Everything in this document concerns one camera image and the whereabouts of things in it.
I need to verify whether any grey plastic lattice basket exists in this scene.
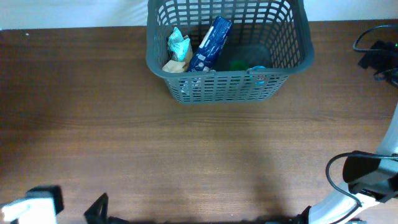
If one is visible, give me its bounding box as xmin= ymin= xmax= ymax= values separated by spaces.
xmin=146 ymin=0 xmax=314 ymax=104

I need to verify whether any blue lidded round tin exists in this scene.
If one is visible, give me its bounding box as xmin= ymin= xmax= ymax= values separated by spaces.
xmin=248 ymin=65 xmax=266 ymax=85

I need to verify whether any green capped jar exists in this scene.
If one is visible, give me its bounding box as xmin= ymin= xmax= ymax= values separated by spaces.
xmin=229 ymin=60 xmax=250 ymax=71

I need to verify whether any brown cream snack bag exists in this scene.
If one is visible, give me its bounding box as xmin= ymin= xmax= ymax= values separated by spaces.
xmin=162 ymin=35 xmax=193 ymax=73

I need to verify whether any colourful Kleenex tissue pack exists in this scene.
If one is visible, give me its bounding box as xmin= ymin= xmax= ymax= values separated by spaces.
xmin=187 ymin=16 xmax=232 ymax=72

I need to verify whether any mint green wipes packet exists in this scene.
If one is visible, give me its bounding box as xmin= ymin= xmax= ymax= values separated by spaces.
xmin=167 ymin=27 xmax=193 ymax=63

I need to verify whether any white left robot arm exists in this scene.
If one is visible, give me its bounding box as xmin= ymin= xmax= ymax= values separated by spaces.
xmin=1 ymin=185 xmax=108 ymax=224

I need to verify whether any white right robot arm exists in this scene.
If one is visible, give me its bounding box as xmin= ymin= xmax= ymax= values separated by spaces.
xmin=293 ymin=111 xmax=397 ymax=223

